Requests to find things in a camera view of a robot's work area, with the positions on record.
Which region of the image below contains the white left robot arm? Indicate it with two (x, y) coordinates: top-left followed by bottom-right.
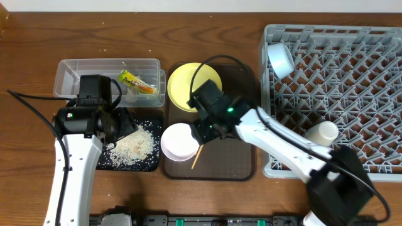
(44, 107), (138, 225)

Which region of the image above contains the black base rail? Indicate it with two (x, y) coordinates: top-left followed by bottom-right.
(89, 206), (324, 226)

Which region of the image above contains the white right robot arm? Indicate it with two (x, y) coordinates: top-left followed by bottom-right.
(189, 97), (377, 225)

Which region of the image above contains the white bowl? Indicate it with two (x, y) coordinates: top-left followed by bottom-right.
(161, 123), (200, 161)

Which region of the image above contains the grey dishwasher rack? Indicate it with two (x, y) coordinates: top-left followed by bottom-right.
(259, 24), (401, 182)

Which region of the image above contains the black plastic tray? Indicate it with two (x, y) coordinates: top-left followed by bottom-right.
(95, 109), (163, 172)

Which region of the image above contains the yellow plate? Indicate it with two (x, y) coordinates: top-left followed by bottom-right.
(167, 63), (222, 112)

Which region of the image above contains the dark brown serving tray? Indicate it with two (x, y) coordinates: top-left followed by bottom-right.
(161, 62), (256, 181)

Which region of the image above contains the pile of white rice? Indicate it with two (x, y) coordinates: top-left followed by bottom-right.
(105, 121), (161, 170)

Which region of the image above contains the light blue bowl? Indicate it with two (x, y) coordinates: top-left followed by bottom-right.
(267, 43), (295, 80)

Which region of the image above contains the clear plastic bin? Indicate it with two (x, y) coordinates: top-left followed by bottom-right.
(53, 58), (166, 108)

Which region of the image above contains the wooden chopstick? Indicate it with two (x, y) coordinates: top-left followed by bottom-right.
(191, 144), (204, 169)

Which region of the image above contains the green orange snack wrapper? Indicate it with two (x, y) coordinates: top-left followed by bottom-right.
(118, 70), (156, 95)

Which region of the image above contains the white green cup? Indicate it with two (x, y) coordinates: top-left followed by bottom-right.
(305, 121), (339, 146)

